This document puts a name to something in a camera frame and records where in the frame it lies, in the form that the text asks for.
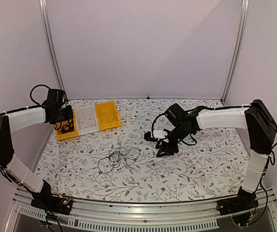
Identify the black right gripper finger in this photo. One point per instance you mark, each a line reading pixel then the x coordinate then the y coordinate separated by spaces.
pixel 166 151
pixel 160 144

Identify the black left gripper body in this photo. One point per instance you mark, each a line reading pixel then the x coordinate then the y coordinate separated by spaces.
pixel 65 116

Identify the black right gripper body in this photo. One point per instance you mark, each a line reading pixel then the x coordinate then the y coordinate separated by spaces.
pixel 174 148

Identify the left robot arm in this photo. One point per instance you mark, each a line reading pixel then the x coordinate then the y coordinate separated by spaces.
pixel 53 110

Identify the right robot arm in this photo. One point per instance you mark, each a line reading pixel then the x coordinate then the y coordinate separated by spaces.
pixel 255 118

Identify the left yellow plastic bin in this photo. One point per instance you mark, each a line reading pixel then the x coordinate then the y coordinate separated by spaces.
pixel 67 129

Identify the yellow plastic bin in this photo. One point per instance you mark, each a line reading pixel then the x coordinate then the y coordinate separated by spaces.
pixel 108 116
pixel 67 129

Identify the white translucent plastic bin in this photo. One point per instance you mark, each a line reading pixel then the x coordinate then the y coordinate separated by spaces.
pixel 86 120

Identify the floral table cloth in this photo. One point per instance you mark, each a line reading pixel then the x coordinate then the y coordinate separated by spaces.
pixel 119 165

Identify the right yellow plastic bin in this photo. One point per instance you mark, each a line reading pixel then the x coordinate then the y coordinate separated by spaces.
pixel 108 116

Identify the back aluminium floor rail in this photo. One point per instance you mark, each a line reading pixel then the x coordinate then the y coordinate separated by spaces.
pixel 145 98

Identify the aluminium front rail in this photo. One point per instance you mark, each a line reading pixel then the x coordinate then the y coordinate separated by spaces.
pixel 97 216

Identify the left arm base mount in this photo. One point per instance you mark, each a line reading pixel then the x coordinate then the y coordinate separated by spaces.
pixel 46 200

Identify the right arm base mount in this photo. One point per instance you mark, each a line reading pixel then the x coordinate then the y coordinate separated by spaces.
pixel 245 204

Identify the left aluminium corner post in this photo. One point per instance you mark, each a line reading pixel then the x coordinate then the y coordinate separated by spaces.
pixel 50 43

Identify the aluminium corner post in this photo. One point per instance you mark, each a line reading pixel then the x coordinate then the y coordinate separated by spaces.
pixel 238 44
pixel 50 43

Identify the right aluminium corner post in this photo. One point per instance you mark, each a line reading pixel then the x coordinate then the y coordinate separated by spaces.
pixel 238 44

